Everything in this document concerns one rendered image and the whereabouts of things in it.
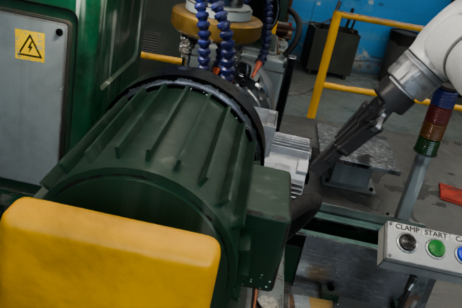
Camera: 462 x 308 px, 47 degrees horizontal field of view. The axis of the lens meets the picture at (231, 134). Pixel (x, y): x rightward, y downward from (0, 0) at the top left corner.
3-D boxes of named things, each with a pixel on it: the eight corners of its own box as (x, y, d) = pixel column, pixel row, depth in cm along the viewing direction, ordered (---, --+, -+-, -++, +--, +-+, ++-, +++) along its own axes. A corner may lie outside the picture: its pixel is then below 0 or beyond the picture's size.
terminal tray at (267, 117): (211, 147, 110) (217, 115, 107) (218, 128, 119) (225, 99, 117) (268, 160, 109) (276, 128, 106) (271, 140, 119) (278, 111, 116)
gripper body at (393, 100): (383, 69, 103) (349, 102, 106) (392, 81, 95) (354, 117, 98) (411, 93, 104) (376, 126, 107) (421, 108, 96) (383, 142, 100)
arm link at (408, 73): (413, 55, 93) (388, 80, 95) (449, 89, 94) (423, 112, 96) (403, 44, 101) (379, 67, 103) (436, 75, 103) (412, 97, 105)
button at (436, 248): (425, 257, 91) (429, 254, 89) (424, 240, 92) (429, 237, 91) (442, 261, 91) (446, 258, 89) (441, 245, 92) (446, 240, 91)
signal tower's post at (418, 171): (387, 228, 148) (437, 86, 131) (382, 214, 155) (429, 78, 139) (415, 234, 147) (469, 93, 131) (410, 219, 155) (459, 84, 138)
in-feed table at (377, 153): (311, 190, 160) (320, 155, 156) (308, 153, 185) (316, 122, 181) (389, 206, 160) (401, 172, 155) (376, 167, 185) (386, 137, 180)
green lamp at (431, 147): (416, 154, 139) (421, 138, 138) (411, 144, 145) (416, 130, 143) (438, 158, 139) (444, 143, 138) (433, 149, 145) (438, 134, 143)
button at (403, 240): (395, 251, 91) (399, 247, 89) (396, 234, 92) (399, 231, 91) (413, 254, 91) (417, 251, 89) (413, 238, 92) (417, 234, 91)
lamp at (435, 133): (421, 138, 138) (427, 122, 136) (416, 130, 143) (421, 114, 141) (444, 143, 138) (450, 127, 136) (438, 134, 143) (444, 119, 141)
